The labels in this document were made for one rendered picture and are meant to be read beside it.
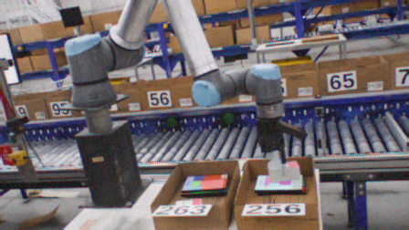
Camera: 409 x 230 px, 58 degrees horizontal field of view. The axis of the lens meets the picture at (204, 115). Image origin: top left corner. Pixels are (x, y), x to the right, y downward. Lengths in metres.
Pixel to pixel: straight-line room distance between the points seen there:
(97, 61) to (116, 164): 0.44
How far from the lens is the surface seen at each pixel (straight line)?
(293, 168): 1.31
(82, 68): 1.57
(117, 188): 1.68
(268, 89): 1.19
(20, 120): 2.30
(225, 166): 1.68
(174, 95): 2.51
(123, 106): 2.68
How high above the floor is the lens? 1.51
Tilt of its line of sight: 16 degrees down
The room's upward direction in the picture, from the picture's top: 9 degrees counter-clockwise
